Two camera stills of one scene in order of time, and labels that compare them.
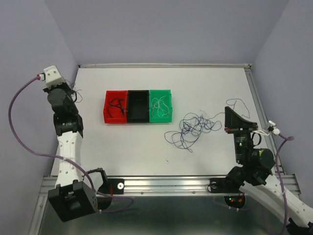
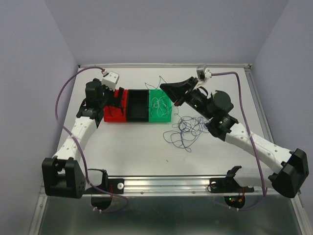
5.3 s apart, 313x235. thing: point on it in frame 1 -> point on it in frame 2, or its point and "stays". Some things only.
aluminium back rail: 165,66 stays
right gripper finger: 233,122 -> 177,91
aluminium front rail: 171,185 stays
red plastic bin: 115,107 stays
